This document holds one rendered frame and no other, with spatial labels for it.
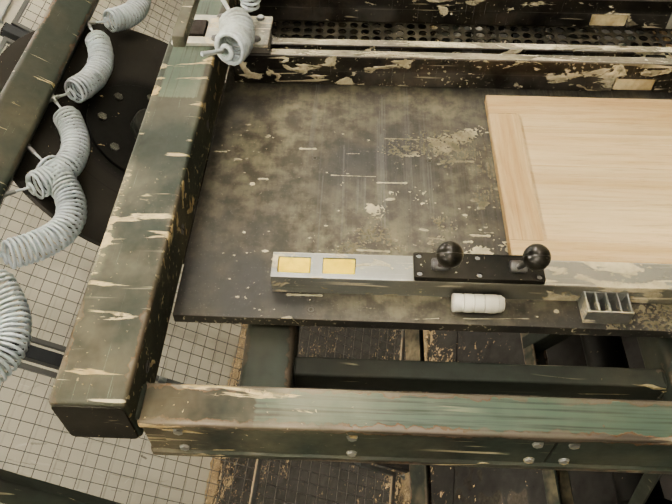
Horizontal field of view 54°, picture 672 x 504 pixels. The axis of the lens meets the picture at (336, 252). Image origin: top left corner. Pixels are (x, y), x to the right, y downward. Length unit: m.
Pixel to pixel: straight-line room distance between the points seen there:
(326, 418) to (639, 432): 0.40
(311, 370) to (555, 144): 0.63
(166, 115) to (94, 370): 0.50
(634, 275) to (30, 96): 1.36
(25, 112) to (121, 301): 0.84
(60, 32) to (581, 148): 1.32
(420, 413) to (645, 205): 0.59
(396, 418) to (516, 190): 0.50
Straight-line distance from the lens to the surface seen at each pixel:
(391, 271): 1.03
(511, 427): 0.92
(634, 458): 1.03
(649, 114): 1.46
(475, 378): 1.06
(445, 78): 1.42
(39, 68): 1.83
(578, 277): 1.09
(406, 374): 1.05
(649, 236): 1.22
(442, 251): 0.92
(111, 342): 0.94
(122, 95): 1.95
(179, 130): 1.20
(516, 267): 1.05
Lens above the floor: 2.04
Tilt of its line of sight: 24 degrees down
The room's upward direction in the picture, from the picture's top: 66 degrees counter-clockwise
